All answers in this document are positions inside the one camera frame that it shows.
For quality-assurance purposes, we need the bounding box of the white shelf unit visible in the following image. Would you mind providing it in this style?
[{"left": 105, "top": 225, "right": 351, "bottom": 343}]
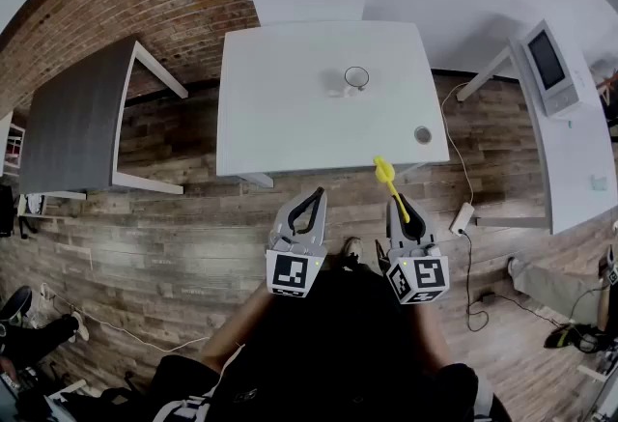
[{"left": 0, "top": 113, "right": 26, "bottom": 176}]

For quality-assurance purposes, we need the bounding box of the black and yellow shoe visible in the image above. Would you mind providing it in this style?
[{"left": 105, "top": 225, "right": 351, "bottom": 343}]
[{"left": 544, "top": 323, "right": 601, "bottom": 354}]

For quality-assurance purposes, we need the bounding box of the person's black clothing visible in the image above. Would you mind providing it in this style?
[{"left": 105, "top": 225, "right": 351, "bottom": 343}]
[{"left": 154, "top": 265, "right": 493, "bottom": 422}]

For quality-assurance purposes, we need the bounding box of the long white floor cable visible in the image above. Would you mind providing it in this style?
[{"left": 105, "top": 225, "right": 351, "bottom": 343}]
[{"left": 41, "top": 283, "right": 211, "bottom": 350}]

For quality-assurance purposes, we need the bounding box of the yellow plastic brush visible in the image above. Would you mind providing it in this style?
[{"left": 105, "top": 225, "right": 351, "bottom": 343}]
[{"left": 373, "top": 155, "right": 412, "bottom": 225}]

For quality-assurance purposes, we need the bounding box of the person's right forearm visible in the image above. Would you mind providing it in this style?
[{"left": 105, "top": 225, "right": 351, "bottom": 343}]
[{"left": 414, "top": 298, "right": 456, "bottom": 371}]

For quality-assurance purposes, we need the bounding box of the person's light shoe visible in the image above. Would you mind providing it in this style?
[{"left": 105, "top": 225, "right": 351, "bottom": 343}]
[{"left": 342, "top": 236, "right": 363, "bottom": 267}]

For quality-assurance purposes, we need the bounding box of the thin white wall cable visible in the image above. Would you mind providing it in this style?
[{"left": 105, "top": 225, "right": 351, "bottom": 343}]
[{"left": 439, "top": 80, "right": 477, "bottom": 209}]

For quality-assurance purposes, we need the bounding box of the white cup with dark rim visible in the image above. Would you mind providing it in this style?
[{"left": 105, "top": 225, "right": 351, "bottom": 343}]
[{"left": 326, "top": 66, "right": 372, "bottom": 98}]

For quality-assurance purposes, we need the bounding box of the silver microwave oven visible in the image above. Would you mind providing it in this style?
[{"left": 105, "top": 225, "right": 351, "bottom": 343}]
[{"left": 520, "top": 18, "right": 580, "bottom": 118}]

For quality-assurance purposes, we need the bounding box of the white power strip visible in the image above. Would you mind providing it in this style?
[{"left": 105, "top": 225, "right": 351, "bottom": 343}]
[{"left": 449, "top": 202, "right": 477, "bottom": 236}]

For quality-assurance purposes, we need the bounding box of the person's left forearm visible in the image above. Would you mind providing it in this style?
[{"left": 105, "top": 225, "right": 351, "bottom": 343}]
[{"left": 200, "top": 287, "right": 276, "bottom": 373}]

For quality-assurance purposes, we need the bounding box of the black floor cable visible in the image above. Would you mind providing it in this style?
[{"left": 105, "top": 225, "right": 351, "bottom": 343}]
[{"left": 463, "top": 230, "right": 561, "bottom": 333}]

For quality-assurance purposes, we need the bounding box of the dark grey table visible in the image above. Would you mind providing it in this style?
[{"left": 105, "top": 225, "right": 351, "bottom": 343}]
[{"left": 18, "top": 34, "right": 189, "bottom": 202}]

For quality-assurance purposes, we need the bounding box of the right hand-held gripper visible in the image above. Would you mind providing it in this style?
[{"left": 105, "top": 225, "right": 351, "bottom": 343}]
[{"left": 384, "top": 194, "right": 450, "bottom": 306}]

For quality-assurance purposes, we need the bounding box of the long white side desk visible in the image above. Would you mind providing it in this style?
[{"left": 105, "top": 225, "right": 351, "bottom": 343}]
[{"left": 456, "top": 38, "right": 618, "bottom": 238}]

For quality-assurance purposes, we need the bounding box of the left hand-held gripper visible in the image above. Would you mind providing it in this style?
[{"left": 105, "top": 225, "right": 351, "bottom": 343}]
[{"left": 265, "top": 186, "right": 329, "bottom": 299}]

